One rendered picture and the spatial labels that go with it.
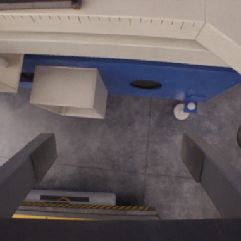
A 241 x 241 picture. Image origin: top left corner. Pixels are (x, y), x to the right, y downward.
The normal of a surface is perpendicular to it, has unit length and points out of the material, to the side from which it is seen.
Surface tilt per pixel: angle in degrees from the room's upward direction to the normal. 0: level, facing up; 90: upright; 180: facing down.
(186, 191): 0
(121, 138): 0
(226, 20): 0
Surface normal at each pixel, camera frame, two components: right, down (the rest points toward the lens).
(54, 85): -0.05, -0.12
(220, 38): -0.65, 0.75
